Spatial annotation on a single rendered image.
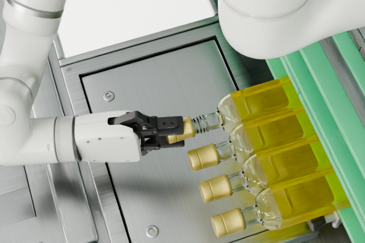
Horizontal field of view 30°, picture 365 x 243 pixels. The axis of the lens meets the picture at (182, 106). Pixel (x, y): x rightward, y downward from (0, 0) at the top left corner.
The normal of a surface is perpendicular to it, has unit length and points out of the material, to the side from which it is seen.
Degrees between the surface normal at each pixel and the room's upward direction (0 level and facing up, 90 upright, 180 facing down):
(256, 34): 61
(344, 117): 90
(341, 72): 90
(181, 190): 90
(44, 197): 90
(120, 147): 73
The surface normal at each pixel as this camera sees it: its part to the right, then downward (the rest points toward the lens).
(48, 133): -0.01, -0.32
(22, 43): -0.14, 0.68
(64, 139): 0.00, -0.01
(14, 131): 0.31, 0.62
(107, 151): 0.06, 0.86
